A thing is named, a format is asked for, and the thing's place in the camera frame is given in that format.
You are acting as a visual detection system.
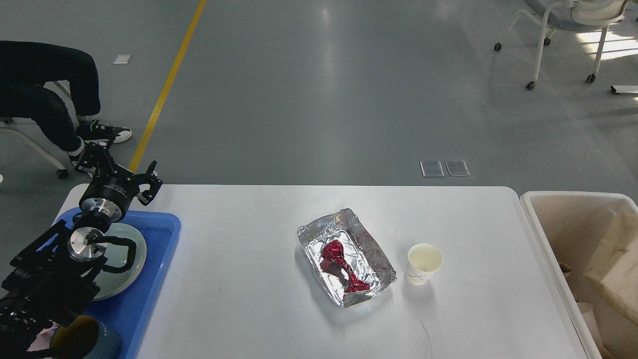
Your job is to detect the pink mug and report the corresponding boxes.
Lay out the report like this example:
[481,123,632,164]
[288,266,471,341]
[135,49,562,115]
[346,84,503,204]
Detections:
[27,322,59,352]

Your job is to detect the grey floor plate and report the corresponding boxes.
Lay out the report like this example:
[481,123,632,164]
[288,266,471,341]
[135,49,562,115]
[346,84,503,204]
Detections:
[445,161,471,177]
[420,161,445,178]

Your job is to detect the aluminium foil tray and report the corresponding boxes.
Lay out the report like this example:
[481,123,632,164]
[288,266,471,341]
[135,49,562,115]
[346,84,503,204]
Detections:
[297,208,396,308]

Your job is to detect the light green plate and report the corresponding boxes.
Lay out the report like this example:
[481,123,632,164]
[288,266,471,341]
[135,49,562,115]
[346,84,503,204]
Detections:
[93,223,147,302]

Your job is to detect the dark teal mug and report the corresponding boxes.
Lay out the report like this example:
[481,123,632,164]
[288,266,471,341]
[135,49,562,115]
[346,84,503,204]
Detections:
[50,315,122,359]

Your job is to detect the red crumpled wrapper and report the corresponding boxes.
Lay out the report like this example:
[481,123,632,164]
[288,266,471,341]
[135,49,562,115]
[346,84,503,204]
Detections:
[320,240,370,293]

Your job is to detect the white office chair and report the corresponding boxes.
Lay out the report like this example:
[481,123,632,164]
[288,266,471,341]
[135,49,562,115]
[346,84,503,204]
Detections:
[504,0,629,91]

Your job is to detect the brown paper bag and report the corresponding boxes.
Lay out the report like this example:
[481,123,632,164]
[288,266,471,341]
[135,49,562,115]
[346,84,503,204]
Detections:
[584,211,638,325]

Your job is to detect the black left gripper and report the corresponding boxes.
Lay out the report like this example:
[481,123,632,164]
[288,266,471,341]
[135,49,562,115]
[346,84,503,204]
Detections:
[75,137,162,223]

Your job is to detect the white paper cup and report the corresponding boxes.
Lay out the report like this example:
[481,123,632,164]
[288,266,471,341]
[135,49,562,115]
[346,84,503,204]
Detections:
[405,243,444,286]
[577,302,603,346]

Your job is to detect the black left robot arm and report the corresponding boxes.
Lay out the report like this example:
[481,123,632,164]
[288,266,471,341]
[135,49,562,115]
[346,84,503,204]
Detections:
[0,140,162,359]

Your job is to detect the blue plastic tray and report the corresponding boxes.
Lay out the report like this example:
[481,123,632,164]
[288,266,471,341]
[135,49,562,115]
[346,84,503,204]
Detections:
[30,207,182,359]

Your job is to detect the seated person legs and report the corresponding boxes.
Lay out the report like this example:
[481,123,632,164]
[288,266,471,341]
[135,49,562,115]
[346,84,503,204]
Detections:
[0,40,132,165]

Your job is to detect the white plastic bin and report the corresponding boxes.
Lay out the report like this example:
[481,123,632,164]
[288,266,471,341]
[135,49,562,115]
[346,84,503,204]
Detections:
[520,191,638,359]

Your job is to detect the white bar on floor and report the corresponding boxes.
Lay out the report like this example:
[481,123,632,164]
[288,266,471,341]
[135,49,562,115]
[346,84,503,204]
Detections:
[610,85,638,95]

